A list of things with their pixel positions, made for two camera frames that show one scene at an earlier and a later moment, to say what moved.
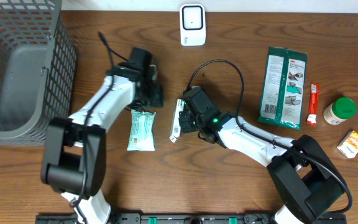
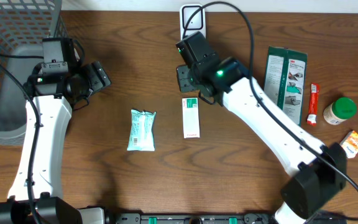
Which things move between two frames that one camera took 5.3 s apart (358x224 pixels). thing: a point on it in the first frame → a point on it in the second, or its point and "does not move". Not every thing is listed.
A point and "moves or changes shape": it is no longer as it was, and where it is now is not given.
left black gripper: [160, 102] → [99, 79]
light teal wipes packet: [141, 131] does not move
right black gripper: [185, 125] → [187, 83]
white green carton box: [175, 131] moves or changes shape
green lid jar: [342, 109] does not move
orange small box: [351, 144] does not move
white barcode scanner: [192, 25] does not move
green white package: [283, 87] does not move
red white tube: [311, 119] does not move
